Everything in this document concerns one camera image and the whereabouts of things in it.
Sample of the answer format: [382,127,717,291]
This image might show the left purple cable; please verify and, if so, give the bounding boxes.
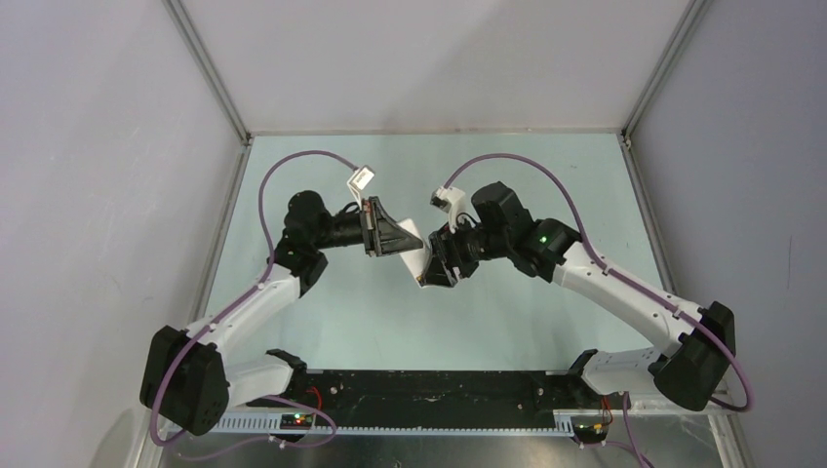
[149,150,360,449]

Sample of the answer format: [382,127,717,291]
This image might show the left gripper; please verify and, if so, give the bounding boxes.
[311,197,421,256]

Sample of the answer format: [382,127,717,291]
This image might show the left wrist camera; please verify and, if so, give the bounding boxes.
[346,166,375,206]

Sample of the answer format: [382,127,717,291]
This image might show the right controller board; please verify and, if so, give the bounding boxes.
[572,422,608,439]

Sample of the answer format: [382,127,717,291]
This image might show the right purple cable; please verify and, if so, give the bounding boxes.
[442,152,756,413]

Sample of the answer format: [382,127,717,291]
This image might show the controller board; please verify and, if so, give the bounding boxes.
[572,422,608,439]
[279,413,314,431]

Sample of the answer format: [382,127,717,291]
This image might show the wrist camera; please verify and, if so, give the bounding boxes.
[346,166,375,206]
[430,186,467,233]

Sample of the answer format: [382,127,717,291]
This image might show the left controller board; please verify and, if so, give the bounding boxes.
[279,413,314,431]

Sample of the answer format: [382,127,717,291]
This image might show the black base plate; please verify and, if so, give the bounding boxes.
[284,370,602,430]

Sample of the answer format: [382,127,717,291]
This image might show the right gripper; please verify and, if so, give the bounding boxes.
[421,213,511,288]

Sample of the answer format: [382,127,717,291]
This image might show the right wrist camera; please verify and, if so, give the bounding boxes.
[430,186,467,233]

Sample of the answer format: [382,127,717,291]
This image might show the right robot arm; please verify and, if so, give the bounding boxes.
[414,182,736,411]

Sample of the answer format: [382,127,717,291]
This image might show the white remote control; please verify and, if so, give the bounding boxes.
[399,218,431,289]

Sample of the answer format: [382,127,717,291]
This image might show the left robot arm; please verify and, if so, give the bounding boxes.
[139,190,424,436]

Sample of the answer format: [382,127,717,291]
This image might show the purple cable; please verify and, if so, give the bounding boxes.
[149,150,360,449]
[442,152,756,413]

